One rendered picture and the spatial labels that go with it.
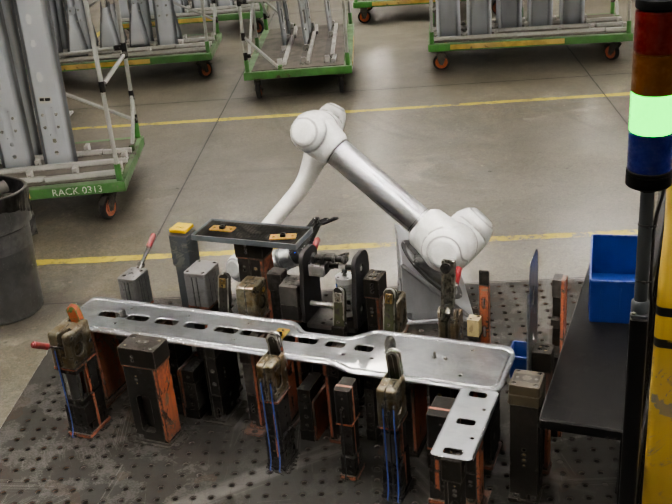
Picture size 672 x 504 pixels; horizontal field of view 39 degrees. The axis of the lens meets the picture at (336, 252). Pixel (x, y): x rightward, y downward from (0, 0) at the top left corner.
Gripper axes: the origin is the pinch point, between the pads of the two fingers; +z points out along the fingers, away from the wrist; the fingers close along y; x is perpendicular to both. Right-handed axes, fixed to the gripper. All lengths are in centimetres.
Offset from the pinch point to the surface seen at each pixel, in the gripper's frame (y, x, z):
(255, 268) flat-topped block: 8.4, 45.9, -7.9
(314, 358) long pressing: 43, 73, 21
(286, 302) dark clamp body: 24, 55, 6
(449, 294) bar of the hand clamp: 37, 52, 56
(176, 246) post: -7, 52, -31
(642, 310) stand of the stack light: 57, 134, 123
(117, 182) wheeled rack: -122, -169, -238
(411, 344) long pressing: 47, 58, 43
